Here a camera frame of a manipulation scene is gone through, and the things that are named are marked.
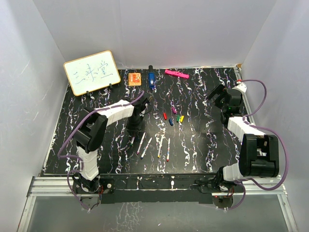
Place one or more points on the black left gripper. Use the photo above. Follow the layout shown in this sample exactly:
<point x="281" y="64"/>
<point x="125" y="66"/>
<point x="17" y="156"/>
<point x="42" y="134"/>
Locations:
<point x="135" y="129"/>

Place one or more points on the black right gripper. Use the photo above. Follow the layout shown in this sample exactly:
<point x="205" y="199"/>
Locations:
<point x="218" y="90"/>

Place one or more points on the purple marker pen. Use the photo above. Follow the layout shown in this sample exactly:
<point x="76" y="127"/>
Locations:
<point x="140" y="144"/>

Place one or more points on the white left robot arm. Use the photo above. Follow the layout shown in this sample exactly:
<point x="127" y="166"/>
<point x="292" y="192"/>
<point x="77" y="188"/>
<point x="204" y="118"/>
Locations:
<point x="89" y="136"/>

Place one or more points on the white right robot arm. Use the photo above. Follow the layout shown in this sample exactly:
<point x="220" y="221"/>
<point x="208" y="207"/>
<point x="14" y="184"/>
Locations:
<point x="259" y="153"/>

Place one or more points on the red pen cap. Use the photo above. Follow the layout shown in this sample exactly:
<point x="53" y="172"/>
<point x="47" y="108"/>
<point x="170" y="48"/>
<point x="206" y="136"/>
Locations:
<point x="165" y="116"/>

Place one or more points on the blue marker pen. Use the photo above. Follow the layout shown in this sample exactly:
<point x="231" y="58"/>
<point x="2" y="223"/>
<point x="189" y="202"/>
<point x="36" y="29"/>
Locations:
<point x="146" y="148"/>

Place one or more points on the yellow marker pen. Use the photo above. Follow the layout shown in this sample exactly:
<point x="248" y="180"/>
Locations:
<point x="160" y="145"/>

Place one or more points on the red marker pen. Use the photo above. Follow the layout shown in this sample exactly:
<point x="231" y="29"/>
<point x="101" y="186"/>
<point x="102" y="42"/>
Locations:
<point x="168" y="151"/>

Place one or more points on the small orange notebook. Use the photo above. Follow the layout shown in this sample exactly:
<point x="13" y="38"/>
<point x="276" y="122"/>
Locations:
<point x="134" y="79"/>

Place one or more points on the blue stapler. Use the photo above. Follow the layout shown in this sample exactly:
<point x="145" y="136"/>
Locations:
<point x="151" y="77"/>

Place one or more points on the pink plastic clip bar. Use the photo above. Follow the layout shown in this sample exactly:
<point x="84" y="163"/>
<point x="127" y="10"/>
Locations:
<point x="177" y="74"/>

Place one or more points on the small yellow-framed whiteboard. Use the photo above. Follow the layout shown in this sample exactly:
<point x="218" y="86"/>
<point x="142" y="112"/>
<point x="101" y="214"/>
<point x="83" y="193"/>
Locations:
<point x="92" y="73"/>

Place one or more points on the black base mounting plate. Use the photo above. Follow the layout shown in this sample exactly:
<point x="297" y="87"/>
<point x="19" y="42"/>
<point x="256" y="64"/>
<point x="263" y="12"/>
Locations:
<point x="152" y="188"/>

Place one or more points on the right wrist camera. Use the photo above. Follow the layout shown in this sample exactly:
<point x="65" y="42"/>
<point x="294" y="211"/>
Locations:
<point x="241" y="86"/>

